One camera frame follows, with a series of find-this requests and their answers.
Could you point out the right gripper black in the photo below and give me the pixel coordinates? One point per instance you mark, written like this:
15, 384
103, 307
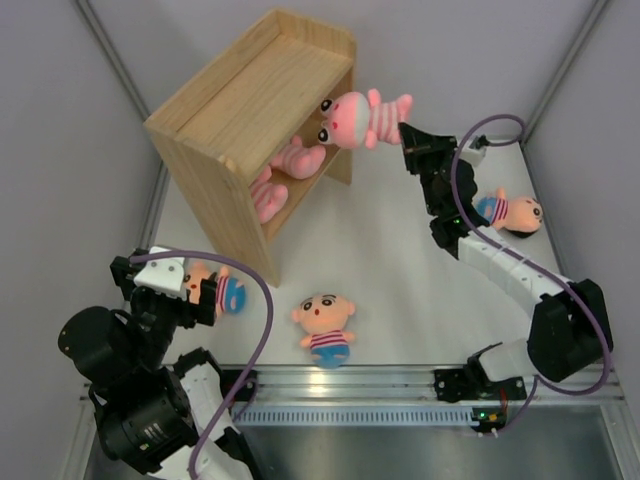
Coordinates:
417, 145

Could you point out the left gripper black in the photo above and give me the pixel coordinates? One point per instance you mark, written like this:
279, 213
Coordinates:
189, 314

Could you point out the pink frog-eyed plush toy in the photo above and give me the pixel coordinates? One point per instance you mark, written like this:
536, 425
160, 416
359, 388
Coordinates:
298, 161

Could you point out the boy plush black hair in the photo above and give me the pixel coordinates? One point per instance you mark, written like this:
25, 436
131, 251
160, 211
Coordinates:
521, 216

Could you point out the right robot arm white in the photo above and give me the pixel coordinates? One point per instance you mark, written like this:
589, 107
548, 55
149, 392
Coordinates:
569, 326

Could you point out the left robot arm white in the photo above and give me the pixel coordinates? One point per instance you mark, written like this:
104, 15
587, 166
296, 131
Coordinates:
171, 422

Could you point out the pink striped plush in shelf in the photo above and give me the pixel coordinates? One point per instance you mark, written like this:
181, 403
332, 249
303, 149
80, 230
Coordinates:
268, 198

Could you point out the wooden two-tier shelf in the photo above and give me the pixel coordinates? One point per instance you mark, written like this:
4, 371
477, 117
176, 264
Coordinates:
219, 131

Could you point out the small connector with LED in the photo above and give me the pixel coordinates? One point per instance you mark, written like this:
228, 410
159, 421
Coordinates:
488, 422

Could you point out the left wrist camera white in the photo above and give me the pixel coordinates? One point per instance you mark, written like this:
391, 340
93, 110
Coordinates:
163, 276

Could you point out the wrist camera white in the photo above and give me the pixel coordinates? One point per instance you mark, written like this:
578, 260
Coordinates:
475, 151
163, 276

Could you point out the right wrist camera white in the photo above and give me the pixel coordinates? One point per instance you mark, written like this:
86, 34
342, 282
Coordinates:
475, 151

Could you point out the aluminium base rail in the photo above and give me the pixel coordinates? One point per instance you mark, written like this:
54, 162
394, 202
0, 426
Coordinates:
299, 383

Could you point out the slotted cable duct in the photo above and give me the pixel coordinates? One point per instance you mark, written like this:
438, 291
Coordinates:
261, 415

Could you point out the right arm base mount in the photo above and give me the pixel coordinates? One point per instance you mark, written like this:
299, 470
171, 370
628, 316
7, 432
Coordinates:
462, 384

